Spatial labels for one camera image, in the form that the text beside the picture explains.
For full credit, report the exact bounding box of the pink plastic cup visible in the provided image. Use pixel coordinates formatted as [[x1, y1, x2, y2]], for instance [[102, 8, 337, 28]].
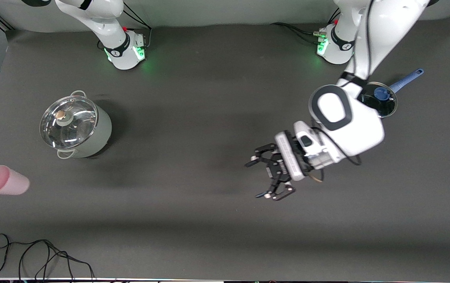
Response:
[[0, 165, 30, 195]]

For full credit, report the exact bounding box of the clear glass pot lid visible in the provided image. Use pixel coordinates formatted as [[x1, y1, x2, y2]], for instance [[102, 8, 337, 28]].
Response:
[[39, 96, 98, 150]]

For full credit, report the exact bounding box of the grey-green cooking pot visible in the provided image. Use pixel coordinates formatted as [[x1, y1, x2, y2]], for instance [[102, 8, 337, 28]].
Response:
[[40, 90, 113, 160]]

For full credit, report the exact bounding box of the glass saucepan lid blue knob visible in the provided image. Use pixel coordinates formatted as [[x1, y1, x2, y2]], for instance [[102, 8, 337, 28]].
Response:
[[361, 82, 398, 119]]

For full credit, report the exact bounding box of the dark blue saucepan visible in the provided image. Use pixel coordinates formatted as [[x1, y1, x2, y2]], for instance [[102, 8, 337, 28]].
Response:
[[382, 68, 424, 118]]

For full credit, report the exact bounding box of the thin black loose cable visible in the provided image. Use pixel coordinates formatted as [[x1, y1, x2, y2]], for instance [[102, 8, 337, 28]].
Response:
[[0, 233, 96, 281]]

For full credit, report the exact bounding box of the black left base cable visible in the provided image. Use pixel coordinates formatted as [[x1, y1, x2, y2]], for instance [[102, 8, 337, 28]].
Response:
[[270, 22, 326, 44]]

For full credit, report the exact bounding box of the black base cable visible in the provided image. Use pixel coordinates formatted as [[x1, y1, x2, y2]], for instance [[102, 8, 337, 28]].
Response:
[[117, 4, 153, 50], [270, 22, 326, 44]]

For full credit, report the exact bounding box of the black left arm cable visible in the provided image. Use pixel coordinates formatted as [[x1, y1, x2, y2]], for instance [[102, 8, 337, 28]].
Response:
[[312, 0, 375, 183]]

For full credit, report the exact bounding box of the black right base cable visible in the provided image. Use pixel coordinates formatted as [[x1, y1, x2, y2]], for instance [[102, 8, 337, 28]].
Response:
[[117, 4, 153, 50]]

